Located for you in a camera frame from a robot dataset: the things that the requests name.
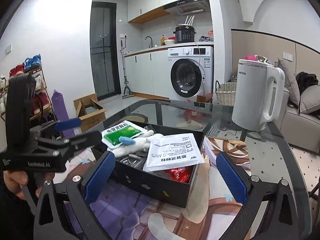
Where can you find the white medicine sachet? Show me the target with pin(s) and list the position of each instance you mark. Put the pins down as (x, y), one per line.
(172, 151)

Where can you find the wicker basket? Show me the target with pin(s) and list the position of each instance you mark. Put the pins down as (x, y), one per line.
(225, 93)

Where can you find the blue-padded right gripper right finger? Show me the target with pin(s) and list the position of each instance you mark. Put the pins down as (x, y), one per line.
(279, 220)

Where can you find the floor mop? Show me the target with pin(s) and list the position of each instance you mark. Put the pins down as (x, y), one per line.
(127, 93)

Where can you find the black cardboard box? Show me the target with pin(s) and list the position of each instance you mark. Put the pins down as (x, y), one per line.
(158, 187)

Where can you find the beige slipper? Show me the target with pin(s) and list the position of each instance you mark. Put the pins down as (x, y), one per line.
(190, 124)

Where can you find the white wifi router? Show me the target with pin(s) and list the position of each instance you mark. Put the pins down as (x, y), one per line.
(188, 22)

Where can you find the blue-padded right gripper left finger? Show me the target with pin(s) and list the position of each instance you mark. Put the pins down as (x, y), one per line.
(51, 218)

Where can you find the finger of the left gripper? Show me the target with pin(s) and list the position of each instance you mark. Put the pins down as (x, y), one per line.
(53, 127)
(70, 145)

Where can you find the green medicine sachet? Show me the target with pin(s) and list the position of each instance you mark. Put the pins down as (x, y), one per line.
(110, 136)

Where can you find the brown cardboard box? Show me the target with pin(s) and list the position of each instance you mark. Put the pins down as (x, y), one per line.
(89, 111)

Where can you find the range hood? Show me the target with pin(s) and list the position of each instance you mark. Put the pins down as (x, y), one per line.
(187, 7)

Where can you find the white electric kettle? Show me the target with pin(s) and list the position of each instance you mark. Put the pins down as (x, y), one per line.
(259, 93)

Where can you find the purple yoga mat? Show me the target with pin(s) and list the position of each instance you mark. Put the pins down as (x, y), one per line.
(59, 106)

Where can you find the white washing machine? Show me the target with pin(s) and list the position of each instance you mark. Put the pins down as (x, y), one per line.
(191, 72)

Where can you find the red balloon glue packet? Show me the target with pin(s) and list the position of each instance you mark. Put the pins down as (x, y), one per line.
(181, 174)

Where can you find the black rice cooker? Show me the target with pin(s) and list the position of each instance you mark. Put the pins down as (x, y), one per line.
(184, 34)

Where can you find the grey sofa cushion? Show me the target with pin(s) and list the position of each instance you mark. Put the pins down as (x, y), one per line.
(290, 83)

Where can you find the person's left hand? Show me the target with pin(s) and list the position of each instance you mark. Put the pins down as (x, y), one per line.
(14, 181)

